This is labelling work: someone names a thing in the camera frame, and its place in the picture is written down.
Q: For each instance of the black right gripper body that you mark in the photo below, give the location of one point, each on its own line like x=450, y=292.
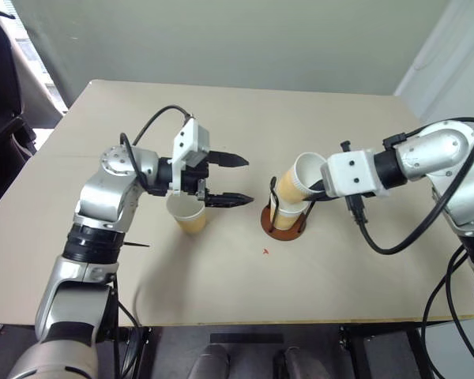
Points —
x=333, y=196

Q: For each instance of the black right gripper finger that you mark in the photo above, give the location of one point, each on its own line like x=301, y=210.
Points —
x=312, y=198
x=316, y=186

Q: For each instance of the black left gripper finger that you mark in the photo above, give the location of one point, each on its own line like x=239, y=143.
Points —
x=229, y=160
x=229, y=199

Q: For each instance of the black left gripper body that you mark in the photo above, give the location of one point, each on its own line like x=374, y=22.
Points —
x=193, y=179

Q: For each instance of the yellow paper cup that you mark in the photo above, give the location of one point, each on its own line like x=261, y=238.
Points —
x=288, y=219
x=189, y=223
x=290, y=185

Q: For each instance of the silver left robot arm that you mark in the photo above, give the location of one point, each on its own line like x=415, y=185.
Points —
x=102, y=197

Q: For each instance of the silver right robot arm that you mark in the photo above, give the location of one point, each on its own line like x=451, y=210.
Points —
x=450, y=154

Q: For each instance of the black zip tie tail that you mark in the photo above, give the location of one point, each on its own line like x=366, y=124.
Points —
x=136, y=245

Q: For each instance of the black office chair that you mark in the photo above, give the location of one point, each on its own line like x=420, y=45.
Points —
x=0, y=98

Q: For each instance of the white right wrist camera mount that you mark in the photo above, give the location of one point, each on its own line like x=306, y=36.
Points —
x=351, y=173

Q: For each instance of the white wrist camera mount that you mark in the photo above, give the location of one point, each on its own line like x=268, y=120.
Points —
x=351, y=173
x=187, y=138

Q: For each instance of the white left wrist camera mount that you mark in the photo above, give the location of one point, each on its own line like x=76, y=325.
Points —
x=187, y=138

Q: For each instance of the black table frame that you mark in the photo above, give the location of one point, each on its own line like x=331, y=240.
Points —
x=379, y=351

